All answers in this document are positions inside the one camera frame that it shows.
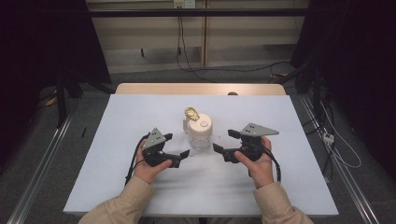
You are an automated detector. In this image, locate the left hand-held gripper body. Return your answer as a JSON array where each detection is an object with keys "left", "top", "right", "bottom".
[{"left": 141, "top": 127, "right": 182, "bottom": 169}]

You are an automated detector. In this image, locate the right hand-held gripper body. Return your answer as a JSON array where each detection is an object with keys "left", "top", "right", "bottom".
[{"left": 221, "top": 122, "right": 280, "bottom": 163}]

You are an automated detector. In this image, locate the glass cup with cream lid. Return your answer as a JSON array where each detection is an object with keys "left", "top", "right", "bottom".
[{"left": 182, "top": 106, "right": 214, "bottom": 154}]

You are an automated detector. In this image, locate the person's left hand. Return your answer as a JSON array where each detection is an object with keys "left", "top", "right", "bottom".
[{"left": 133, "top": 139, "right": 173, "bottom": 186}]

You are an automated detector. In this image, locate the person's right hand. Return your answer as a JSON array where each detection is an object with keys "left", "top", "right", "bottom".
[{"left": 233, "top": 135, "right": 276, "bottom": 190}]

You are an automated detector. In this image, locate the white table cover sheet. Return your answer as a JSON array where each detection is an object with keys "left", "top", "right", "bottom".
[{"left": 63, "top": 93, "right": 340, "bottom": 217}]

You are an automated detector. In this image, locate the wooden table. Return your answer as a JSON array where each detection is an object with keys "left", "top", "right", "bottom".
[{"left": 115, "top": 82, "right": 287, "bottom": 96}]

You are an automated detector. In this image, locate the white power plug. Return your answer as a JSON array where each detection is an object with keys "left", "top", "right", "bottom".
[{"left": 322, "top": 132, "right": 336, "bottom": 146}]

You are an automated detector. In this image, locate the black metal stand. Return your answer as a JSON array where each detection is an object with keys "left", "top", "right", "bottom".
[{"left": 53, "top": 69, "right": 84, "bottom": 129}]

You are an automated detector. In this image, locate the black curtain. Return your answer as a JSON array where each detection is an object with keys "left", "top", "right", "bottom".
[
  {"left": 290, "top": 0, "right": 396, "bottom": 183},
  {"left": 0, "top": 0, "right": 112, "bottom": 166}
]

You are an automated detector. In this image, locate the black horizontal metal bar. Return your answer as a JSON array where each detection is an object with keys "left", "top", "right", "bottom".
[{"left": 88, "top": 7, "right": 310, "bottom": 19}]

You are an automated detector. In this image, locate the left hand-held gripper black cable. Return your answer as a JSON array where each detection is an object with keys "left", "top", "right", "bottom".
[{"left": 124, "top": 133, "right": 151, "bottom": 187}]

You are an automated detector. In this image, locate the hand-held gripper black cable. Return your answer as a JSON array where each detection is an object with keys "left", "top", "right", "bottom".
[
  {"left": 124, "top": 133, "right": 151, "bottom": 187},
  {"left": 248, "top": 142, "right": 282, "bottom": 183}
]

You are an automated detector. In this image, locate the right hand-held gripper black cable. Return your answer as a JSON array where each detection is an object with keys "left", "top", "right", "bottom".
[{"left": 248, "top": 142, "right": 282, "bottom": 183}]

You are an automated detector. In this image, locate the bundle of black cables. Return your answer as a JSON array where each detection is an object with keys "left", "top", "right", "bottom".
[{"left": 294, "top": 60, "right": 336, "bottom": 176}]

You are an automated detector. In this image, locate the long black floor cable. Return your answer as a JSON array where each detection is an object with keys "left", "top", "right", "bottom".
[{"left": 175, "top": 15, "right": 291, "bottom": 84}]

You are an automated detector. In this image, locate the white cable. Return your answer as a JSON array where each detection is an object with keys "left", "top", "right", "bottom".
[{"left": 319, "top": 102, "right": 363, "bottom": 170}]

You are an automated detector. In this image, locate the wooden vertical post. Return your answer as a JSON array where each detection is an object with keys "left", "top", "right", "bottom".
[{"left": 200, "top": 0, "right": 209, "bottom": 68}]

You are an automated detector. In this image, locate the aluminium floor rail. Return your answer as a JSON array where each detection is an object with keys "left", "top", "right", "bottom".
[
  {"left": 7, "top": 114, "right": 73, "bottom": 224},
  {"left": 299, "top": 94, "right": 381, "bottom": 224}
]

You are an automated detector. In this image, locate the white wall socket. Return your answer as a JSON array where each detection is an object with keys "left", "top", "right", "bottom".
[{"left": 173, "top": 0, "right": 197, "bottom": 9}]

